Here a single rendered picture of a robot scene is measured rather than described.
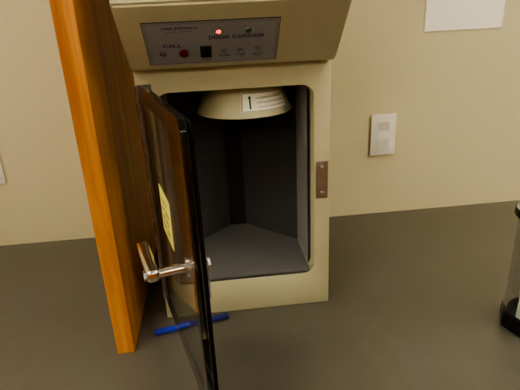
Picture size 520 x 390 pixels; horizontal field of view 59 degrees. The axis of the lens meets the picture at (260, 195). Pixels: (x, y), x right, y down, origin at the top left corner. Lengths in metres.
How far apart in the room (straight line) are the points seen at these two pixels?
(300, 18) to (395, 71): 0.65
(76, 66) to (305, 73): 0.35
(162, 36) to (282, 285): 0.51
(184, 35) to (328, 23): 0.20
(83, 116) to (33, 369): 0.45
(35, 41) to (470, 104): 1.13
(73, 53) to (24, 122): 0.62
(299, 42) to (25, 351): 0.71
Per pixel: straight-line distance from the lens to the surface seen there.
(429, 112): 1.36
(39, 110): 1.28
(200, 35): 0.69
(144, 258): 0.59
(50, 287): 1.14
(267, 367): 0.81
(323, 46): 0.74
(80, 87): 0.70
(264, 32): 0.70
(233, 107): 0.80
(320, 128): 0.81
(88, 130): 0.71
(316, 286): 0.93
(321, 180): 0.84
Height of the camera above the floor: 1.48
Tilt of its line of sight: 21 degrees down
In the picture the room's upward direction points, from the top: 3 degrees counter-clockwise
